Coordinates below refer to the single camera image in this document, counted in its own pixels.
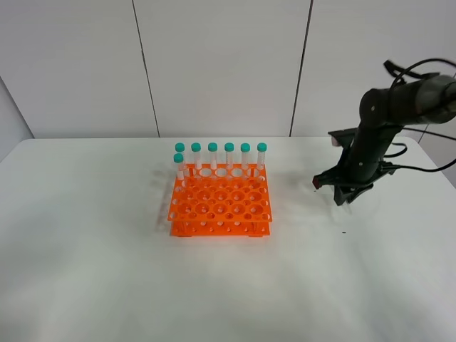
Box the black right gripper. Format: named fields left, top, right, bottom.
left=312, top=149, right=395, bottom=205

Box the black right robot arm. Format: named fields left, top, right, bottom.
left=313, top=75, right=455, bottom=205

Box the back row tube far right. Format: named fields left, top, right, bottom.
left=256, top=142, right=267, bottom=170

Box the orange test tube rack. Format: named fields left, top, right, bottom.
left=167, top=163, right=273, bottom=237

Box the second row tube left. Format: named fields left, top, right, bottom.
left=173, top=152, right=185, bottom=181

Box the back row tube far left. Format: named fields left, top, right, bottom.
left=175, top=142, right=186, bottom=166

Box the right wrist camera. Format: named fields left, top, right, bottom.
left=328, top=128, right=357, bottom=149

